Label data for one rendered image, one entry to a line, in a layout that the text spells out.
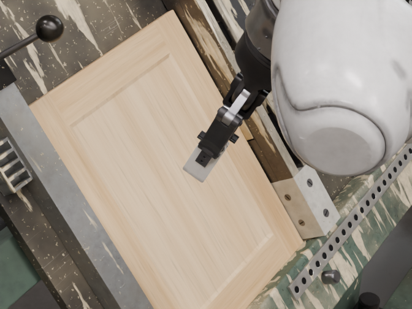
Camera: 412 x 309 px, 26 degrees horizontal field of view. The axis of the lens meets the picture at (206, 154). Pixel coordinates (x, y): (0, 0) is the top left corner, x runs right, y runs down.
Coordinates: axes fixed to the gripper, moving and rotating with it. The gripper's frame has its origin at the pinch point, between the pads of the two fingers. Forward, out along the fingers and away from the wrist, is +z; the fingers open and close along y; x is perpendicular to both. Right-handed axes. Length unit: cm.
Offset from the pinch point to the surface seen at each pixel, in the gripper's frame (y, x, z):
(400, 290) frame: -103, 62, 108
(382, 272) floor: -126, 62, 130
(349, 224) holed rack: -48, 28, 43
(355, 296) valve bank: -43, 37, 54
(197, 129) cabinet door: -34.5, -5.2, 32.2
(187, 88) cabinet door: -37.9, -10.6, 29.1
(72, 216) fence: -3.0, -11.4, 29.5
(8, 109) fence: -5.5, -26.8, 21.2
